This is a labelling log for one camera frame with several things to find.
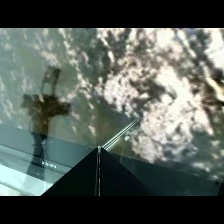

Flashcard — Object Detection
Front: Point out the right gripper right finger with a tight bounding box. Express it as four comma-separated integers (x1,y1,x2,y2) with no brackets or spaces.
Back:
98,146,158,197

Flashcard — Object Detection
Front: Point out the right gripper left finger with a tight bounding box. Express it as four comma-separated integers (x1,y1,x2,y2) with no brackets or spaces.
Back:
41,146,100,197

